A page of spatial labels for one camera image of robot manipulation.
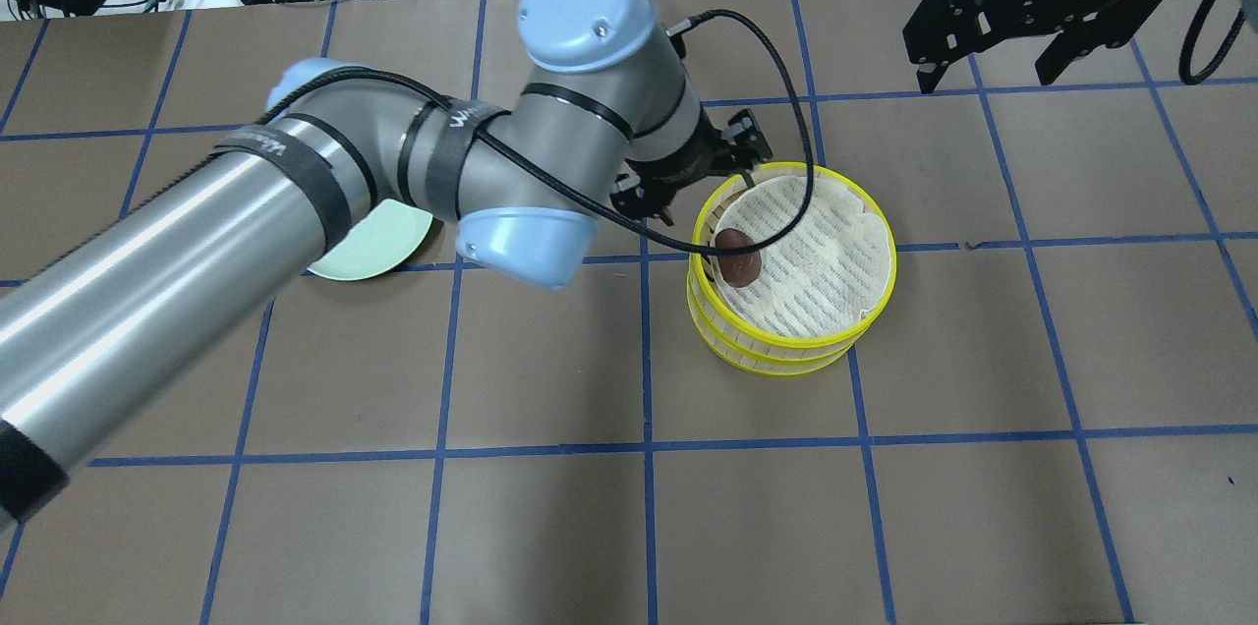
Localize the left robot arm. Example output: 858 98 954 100
1 0 772 532

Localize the yellow steamer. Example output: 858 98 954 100
687 297 855 377
687 162 898 363

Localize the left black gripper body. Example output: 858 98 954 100
609 109 772 223

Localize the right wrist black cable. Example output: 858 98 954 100
1177 0 1249 86

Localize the brown bun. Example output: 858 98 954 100
712 228 764 289

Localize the white steamer liner cloth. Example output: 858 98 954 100
715 176 894 340

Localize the mint green plate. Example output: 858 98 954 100
307 199 434 283

